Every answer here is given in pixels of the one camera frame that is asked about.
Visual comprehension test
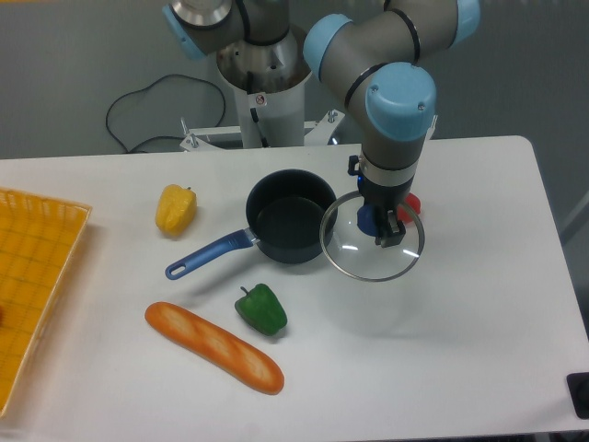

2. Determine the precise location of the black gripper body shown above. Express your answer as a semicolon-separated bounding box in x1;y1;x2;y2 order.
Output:
348;155;414;211

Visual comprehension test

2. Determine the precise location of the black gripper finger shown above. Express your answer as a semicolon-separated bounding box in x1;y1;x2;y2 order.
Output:
385;210;406;248
374;207;387;246

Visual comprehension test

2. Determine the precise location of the glass lid with blue knob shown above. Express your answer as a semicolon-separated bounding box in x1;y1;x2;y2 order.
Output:
319;192;425;283

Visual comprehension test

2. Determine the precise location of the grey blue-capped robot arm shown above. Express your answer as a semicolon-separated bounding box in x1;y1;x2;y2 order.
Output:
163;1;480;247

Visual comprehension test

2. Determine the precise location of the red toy vegetable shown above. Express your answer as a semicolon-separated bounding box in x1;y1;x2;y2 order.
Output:
396;193;423;224

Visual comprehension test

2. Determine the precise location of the green bell pepper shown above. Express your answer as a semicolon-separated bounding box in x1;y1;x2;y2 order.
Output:
234;284;288;336

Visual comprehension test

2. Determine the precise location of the orange baguette bread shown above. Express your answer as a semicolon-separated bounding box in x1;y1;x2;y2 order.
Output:
144;301;284;395

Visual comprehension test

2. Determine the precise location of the yellow bell pepper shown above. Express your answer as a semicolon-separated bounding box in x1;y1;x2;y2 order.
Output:
155;184;197;237

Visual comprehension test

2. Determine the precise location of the black object at table corner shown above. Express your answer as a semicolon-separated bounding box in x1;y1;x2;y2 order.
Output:
566;372;589;420

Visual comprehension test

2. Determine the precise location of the yellow woven basket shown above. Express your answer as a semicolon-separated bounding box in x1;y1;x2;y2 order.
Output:
1;188;92;415

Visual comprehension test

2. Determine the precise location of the dark pot with blue handle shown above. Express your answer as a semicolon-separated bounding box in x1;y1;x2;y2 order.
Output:
165;169;336;280

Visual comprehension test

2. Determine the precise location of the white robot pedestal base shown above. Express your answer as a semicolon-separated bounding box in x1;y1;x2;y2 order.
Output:
179;25;345;152

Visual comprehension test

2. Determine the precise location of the black floor cable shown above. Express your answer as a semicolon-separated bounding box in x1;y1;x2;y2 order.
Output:
105;74;240;154

